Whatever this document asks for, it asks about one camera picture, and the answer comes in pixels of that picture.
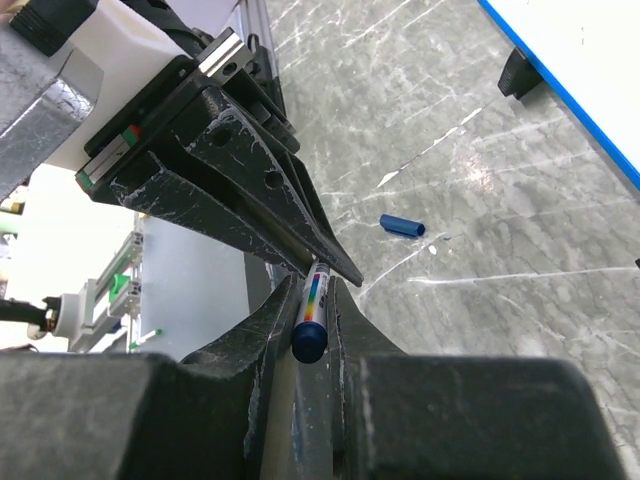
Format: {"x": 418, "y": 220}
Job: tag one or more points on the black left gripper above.
{"x": 202, "y": 164}

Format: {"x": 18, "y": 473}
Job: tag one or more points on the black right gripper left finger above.
{"x": 224, "y": 412}

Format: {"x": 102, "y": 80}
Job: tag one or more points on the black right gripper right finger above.
{"x": 402, "y": 416}

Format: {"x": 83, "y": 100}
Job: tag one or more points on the white whiteboard marker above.
{"x": 309, "y": 337}

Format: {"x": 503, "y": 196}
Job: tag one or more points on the blue marker cap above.
{"x": 401, "y": 226}

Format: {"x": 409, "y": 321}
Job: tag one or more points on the blue framed whiteboard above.
{"x": 588, "y": 53}

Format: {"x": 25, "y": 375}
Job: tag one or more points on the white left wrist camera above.
{"x": 68, "y": 67}

